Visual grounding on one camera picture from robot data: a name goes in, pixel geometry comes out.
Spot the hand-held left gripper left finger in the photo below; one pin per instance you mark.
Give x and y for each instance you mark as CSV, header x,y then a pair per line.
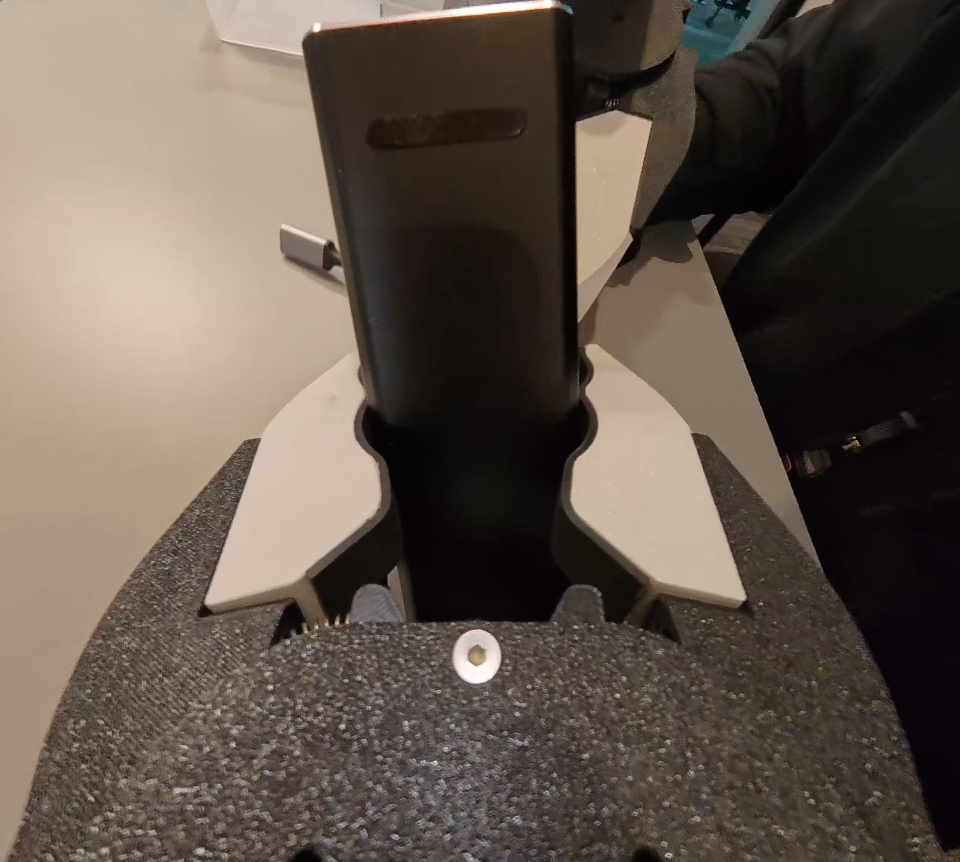
x,y
300,495

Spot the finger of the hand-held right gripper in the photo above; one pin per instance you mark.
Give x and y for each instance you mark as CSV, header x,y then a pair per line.
x,y
592,300

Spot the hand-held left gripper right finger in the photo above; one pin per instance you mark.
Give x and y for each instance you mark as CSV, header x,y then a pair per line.
x,y
652,495

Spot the black usb hub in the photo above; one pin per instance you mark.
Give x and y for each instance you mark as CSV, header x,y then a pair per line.
x,y
450,217

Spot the person's right forearm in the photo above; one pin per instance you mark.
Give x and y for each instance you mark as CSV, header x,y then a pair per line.
x,y
750,127

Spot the grey desk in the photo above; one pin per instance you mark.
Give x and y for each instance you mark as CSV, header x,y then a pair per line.
x,y
150,202

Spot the grey usb plug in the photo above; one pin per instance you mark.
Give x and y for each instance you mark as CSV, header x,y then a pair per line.
x,y
304,246

